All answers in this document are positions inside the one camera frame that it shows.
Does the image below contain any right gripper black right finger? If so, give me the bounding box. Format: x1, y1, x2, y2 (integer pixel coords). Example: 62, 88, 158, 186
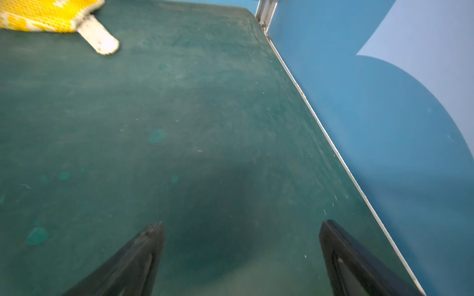
319, 220, 422, 296

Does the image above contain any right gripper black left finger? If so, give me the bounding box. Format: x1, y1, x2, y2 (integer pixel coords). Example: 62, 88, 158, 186
64, 222, 165, 296

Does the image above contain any yellow work glove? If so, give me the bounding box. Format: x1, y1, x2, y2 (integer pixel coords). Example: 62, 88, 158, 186
1, 0, 120, 55

